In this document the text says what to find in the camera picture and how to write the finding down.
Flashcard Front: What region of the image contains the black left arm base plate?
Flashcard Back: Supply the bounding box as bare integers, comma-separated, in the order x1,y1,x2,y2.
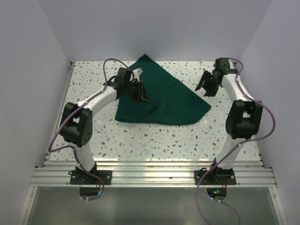
68,170,113,185

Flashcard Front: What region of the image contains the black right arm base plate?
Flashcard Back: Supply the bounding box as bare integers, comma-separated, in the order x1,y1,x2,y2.
194,169,237,185

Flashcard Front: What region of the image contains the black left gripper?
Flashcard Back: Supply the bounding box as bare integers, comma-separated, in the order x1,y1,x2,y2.
124,80,150,102

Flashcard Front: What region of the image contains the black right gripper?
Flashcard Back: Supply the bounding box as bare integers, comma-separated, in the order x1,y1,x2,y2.
195,71,219,98

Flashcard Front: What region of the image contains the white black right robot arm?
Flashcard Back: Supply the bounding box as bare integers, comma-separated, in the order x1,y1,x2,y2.
196,71,263,184

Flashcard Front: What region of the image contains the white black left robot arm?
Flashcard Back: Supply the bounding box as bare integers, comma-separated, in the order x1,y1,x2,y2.
60,80,150,184

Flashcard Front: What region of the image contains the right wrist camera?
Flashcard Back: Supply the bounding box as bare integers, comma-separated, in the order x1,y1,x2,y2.
213,58,238,75

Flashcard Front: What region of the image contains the green surgical cloth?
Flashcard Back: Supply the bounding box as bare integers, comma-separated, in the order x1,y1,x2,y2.
115,54,211,126

